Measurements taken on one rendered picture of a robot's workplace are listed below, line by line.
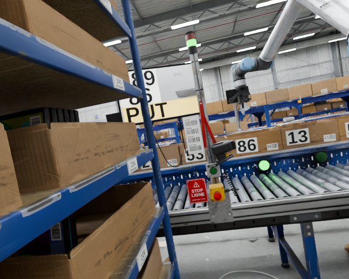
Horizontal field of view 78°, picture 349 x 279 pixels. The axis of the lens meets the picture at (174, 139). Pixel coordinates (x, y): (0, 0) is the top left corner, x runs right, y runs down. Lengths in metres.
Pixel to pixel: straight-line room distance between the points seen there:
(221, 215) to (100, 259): 0.85
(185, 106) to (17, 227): 1.07
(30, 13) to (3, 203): 0.27
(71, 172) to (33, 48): 0.19
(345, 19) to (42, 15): 0.90
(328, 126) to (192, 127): 1.12
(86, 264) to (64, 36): 0.40
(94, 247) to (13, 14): 0.39
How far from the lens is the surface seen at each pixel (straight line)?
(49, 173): 0.38
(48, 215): 0.30
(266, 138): 1.79
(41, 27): 0.44
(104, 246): 0.48
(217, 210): 1.21
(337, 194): 1.34
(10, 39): 0.31
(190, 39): 1.20
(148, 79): 1.23
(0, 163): 0.31
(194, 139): 1.13
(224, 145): 1.07
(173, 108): 1.21
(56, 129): 0.38
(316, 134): 1.90
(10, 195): 0.31
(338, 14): 1.04
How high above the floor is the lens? 1.20
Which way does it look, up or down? 3 degrees down
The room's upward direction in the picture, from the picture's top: 10 degrees counter-clockwise
